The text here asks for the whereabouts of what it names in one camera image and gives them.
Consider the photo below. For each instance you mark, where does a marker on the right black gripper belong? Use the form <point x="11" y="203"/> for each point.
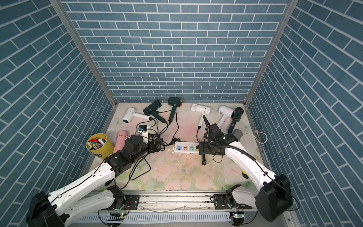
<point x="205" y="149"/>

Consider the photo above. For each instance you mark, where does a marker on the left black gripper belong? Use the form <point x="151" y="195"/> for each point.
<point x="157" y="148"/>

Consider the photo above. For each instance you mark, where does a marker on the white power strip coloured sockets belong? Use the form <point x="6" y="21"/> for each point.
<point x="186" y="148"/>

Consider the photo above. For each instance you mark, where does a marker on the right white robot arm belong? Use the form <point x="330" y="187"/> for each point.
<point x="272" y="196"/>

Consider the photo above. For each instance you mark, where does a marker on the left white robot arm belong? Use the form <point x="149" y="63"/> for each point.
<point x="93" y="191"/>

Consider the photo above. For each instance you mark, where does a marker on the white glossy hair dryer right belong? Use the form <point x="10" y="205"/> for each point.
<point x="226" y="113"/>

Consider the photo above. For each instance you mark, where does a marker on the dark green dryer angled nozzle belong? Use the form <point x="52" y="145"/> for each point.
<point x="151" y="110"/>

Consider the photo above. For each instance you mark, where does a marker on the dark green dryer right corner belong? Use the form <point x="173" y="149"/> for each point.
<point x="236" y="117"/>

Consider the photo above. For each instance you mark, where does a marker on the pink hair dryer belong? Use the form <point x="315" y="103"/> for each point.
<point x="120" y="141"/>

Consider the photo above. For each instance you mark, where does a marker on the white folding hair dryer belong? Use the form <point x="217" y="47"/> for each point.
<point x="204" y="110"/>

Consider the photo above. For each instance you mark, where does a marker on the white hair dryer far left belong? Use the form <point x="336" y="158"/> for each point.
<point x="131" y="113"/>

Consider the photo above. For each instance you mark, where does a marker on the yellow black utility knife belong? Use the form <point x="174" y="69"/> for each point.
<point x="245" y="175"/>

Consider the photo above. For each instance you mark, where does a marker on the dark green dryer centre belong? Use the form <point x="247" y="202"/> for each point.
<point x="175" y="102"/>

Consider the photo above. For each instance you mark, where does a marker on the yellow cup of pens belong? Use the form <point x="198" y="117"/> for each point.
<point x="100" y="145"/>

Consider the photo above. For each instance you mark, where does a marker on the white wall cable connector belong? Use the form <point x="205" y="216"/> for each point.
<point x="258" y="135"/>

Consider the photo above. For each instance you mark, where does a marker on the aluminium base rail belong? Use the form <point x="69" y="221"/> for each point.
<point x="167" y="207"/>

